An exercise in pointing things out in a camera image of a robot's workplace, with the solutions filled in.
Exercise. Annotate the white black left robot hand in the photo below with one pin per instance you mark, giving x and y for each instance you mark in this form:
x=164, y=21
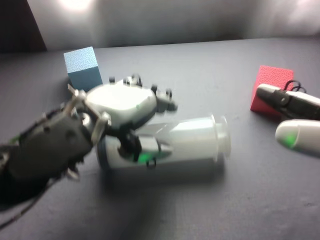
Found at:
x=120, y=102

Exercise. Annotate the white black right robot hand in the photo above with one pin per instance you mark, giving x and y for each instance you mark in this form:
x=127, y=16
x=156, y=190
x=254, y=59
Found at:
x=297, y=135

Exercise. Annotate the large translucent plastic syringe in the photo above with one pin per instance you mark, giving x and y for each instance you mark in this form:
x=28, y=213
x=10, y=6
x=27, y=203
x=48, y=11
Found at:
x=195, y=145

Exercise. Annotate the light blue textured block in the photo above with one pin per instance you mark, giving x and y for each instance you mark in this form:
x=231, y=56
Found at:
x=82, y=67

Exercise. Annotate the red textured block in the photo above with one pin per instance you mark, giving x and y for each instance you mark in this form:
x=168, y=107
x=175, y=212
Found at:
x=272, y=77

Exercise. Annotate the dark background panel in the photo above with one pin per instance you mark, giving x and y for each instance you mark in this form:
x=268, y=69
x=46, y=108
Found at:
x=17, y=25

